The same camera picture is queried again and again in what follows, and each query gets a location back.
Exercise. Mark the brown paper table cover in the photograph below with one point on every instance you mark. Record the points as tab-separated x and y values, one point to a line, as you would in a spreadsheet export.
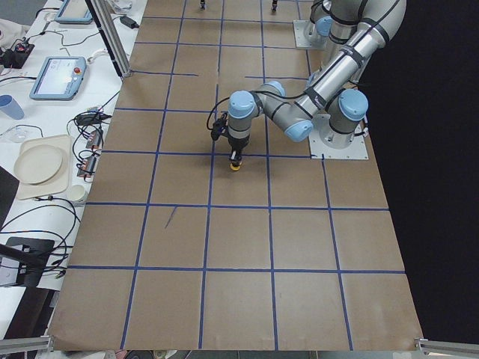
177	251

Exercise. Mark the yellow push button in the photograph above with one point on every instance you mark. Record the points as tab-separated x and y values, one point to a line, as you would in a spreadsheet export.
235	165

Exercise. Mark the black power adapter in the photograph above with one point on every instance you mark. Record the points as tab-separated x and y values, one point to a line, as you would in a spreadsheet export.
129	22

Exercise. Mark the beige tray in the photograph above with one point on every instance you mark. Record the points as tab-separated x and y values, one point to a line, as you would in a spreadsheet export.
60	181

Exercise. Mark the aluminium frame post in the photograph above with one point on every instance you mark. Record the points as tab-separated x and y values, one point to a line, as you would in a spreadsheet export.
109	34

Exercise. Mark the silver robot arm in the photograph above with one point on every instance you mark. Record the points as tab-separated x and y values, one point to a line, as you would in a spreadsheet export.
320	23
351	32

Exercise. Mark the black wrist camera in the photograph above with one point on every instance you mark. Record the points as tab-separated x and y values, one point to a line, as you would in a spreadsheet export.
219	126

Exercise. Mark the near blue teach pendant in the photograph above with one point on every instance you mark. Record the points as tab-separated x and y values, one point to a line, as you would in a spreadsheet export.
59	79

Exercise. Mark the black stand base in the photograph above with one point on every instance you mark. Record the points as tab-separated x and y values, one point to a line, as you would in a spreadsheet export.
23	261

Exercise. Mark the beige round plate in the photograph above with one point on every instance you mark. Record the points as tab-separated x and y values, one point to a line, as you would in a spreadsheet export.
38	164

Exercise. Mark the blue plastic cup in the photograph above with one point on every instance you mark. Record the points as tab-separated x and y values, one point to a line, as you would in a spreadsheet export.
11	107

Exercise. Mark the blue teach pendant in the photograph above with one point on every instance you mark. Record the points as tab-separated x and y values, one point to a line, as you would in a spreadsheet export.
74	12
59	79

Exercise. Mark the white paper cup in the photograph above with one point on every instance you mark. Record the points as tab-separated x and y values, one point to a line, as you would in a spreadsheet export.
77	194

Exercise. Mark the far blue teach pendant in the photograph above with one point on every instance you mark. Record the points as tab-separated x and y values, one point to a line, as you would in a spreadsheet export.
74	12

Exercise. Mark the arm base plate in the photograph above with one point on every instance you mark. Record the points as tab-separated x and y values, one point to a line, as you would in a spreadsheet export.
299	27
326	143

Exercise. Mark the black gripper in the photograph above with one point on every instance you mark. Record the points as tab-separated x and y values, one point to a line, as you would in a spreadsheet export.
236	143

